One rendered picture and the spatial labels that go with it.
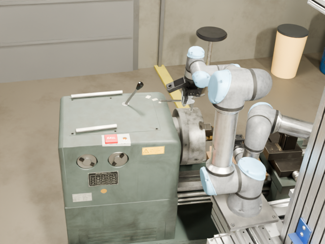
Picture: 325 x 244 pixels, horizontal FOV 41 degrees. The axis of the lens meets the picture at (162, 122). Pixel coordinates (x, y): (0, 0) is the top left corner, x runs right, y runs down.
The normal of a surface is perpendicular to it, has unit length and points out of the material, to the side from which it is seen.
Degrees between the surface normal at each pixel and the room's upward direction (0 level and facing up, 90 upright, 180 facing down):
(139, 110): 0
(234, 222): 0
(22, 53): 90
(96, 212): 90
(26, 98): 0
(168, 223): 90
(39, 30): 90
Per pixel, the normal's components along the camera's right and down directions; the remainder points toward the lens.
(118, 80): 0.05, -0.82
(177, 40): 0.28, 0.55
